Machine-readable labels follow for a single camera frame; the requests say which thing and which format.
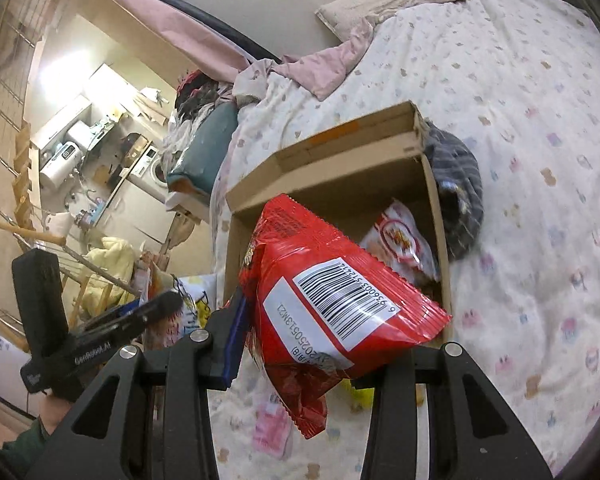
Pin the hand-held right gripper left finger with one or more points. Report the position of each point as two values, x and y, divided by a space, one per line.
232 345

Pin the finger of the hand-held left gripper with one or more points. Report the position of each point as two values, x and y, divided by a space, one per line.
155 310

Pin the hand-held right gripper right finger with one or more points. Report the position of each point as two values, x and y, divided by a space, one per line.
395 390

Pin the brown cardboard box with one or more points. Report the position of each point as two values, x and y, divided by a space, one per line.
340 180

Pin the person's left forearm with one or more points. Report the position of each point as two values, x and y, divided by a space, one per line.
35 435

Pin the orange snack packet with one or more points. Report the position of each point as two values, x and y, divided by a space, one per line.
157 282

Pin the white yellow print snack packet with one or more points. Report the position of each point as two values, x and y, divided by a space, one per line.
195 300

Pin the yellow cloth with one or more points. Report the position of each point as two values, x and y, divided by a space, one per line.
110 265

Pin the pink snack packet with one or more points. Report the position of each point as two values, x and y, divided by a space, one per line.
272 425

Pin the white cabinet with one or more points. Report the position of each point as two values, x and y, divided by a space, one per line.
140 220

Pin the wooden railing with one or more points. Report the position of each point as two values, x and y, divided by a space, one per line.
25 190

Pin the white washing machine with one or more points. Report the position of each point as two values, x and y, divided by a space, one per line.
150 170

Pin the white kitchen appliance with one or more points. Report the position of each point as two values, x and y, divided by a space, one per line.
60 165

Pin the white red snack packet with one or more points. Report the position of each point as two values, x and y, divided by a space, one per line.
400 240

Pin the teal cushion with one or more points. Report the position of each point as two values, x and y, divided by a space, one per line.
205 150

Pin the grey striped cloth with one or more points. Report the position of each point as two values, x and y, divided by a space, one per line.
460 200

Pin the pile of clothes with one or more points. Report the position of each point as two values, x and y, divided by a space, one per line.
195 90

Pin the pink curtain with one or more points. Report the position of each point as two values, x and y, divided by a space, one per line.
180 25

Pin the pink blanket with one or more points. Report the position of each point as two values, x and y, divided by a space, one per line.
325 67

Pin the printed bedsheet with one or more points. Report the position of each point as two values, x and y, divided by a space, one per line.
530 110

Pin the beige pillow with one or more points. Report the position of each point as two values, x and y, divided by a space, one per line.
365 5

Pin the black curved rail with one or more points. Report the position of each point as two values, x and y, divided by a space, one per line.
230 27

